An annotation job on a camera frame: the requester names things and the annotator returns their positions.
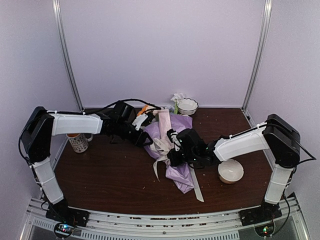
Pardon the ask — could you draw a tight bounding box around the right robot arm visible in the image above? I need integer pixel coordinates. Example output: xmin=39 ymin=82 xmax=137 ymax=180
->
xmin=166 ymin=114 xmax=301 ymax=221

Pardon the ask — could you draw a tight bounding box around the scalloped white bowl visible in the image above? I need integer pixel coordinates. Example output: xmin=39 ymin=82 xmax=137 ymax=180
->
xmin=177 ymin=98 xmax=199 ymax=116

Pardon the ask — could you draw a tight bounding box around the left aluminium frame post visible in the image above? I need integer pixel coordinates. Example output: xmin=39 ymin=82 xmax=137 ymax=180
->
xmin=52 ymin=0 xmax=84 ymax=112

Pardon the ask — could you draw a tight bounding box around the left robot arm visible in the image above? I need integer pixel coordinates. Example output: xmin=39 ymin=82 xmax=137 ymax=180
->
xmin=19 ymin=100 xmax=153 ymax=222

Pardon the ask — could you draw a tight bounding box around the purple pink wrapping paper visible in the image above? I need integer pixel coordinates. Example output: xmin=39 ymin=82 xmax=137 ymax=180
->
xmin=144 ymin=109 xmax=195 ymax=194

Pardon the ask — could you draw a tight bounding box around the aluminium frame post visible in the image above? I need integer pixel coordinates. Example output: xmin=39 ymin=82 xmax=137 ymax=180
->
xmin=52 ymin=0 xmax=84 ymax=112
xmin=241 ymin=0 xmax=273 ymax=112

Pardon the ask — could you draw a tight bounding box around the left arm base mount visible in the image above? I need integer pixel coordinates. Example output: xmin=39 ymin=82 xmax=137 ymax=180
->
xmin=45 ymin=208 xmax=90 ymax=239

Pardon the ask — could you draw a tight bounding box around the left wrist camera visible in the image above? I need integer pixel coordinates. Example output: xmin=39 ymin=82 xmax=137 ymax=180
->
xmin=132 ymin=112 xmax=155 ymax=131

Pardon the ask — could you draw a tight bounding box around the front aluminium rail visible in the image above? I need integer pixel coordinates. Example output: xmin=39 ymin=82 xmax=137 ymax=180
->
xmin=24 ymin=197 xmax=306 ymax=240

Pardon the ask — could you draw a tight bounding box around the plain white bowl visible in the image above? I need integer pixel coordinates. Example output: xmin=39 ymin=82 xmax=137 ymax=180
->
xmin=218 ymin=159 xmax=244 ymax=184

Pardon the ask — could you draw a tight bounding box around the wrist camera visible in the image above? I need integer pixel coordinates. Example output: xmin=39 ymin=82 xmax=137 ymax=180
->
xmin=166 ymin=129 xmax=181 ymax=152
xmin=132 ymin=112 xmax=155 ymax=131

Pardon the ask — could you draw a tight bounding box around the beige ribbon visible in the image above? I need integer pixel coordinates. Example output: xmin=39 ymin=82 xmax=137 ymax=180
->
xmin=151 ymin=136 xmax=206 ymax=203

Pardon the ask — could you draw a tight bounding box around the right aluminium frame post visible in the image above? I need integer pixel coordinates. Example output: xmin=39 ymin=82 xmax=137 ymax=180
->
xmin=241 ymin=0 xmax=273 ymax=112

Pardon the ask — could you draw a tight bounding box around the patterned mug yellow inside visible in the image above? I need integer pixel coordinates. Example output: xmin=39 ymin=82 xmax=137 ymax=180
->
xmin=66 ymin=133 xmax=93 ymax=153

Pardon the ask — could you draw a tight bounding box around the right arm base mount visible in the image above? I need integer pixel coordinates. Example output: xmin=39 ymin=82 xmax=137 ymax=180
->
xmin=239 ymin=206 xmax=282 ymax=238

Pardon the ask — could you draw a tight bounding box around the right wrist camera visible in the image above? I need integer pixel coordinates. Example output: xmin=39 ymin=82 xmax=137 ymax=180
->
xmin=166 ymin=129 xmax=181 ymax=152

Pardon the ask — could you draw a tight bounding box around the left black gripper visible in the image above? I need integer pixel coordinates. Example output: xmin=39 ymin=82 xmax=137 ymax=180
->
xmin=116 ymin=120 xmax=154 ymax=148

